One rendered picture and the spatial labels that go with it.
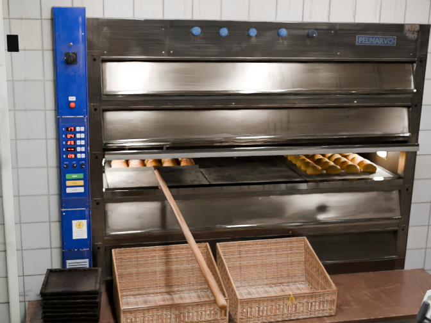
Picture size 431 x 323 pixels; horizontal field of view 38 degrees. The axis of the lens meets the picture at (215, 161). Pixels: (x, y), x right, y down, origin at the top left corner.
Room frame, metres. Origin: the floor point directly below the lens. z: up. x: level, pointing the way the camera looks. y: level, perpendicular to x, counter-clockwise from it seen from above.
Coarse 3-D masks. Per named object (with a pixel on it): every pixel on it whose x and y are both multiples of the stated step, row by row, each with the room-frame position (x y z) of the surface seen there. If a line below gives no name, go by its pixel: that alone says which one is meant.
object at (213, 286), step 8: (160, 176) 3.46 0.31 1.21; (160, 184) 3.35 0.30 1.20; (168, 192) 3.17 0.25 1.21; (168, 200) 3.07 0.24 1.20; (176, 208) 2.91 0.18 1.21; (176, 216) 2.82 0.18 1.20; (184, 224) 2.70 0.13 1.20; (184, 232) 2.62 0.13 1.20; (192, 240) 2.51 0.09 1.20; (192, 248) 2.43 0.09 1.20; (200, 256) 2.34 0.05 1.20; (200, 264) 2.28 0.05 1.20; (208, 272) 2.19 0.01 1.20; (208, 280) 2.13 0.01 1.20; (216, 288) 2.06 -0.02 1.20; (216, 296) 2.01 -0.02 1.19; (224, 304) 1.95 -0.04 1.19
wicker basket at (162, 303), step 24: (120, 264) 3.21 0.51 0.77; (144, 264) 3.25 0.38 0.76; (192, 264) 3.31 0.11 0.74; (216, 264) 3.17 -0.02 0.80; (120, 288) 2.93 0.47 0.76; (144, 288) 3.21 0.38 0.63; (168, 288) 3.24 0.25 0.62; (120, 312) 2.81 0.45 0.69; (144, 312) 2.80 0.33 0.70; (168, 312) 2.84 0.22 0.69; (192, 312) 2.86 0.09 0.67; (216, 312) 3.03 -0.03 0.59
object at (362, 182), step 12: (300, 180) 3.57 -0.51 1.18; (312, 180) 3.58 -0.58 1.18; (324, 180) 3.58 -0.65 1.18; (336, 180) 3.59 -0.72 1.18; (348, 180) 3.60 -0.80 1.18; (360, 180) 3.60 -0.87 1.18; (372, 180) 3.62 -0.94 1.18; (384, 180) 3.63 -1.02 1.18; (396, 180) 3.65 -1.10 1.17; (108, 192) 3.26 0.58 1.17; (120, 192) 3.27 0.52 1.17; (132, 192) 3.29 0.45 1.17; (144, 192) 3.30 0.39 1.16; (156, 192) 3.32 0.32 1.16; (180, 192) 3.35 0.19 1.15; (192, 192) 3.37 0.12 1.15; (204, 192) 3.38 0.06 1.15; (216, 192) 3.40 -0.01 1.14; (228, 192) 3.42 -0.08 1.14
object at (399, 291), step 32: (192, 288) 3.32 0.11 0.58; (352, 288) 3.38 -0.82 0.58; (384, 288) 3.39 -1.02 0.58; (416, 288) 3.40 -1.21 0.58; (32, 320) 2.91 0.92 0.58; (288, 320) 2.98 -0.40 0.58; (320, 320) 2.99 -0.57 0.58; (352, 320) 3.01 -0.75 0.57; (384, 320) 3.05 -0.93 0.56; (416, 320) 3.10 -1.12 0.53
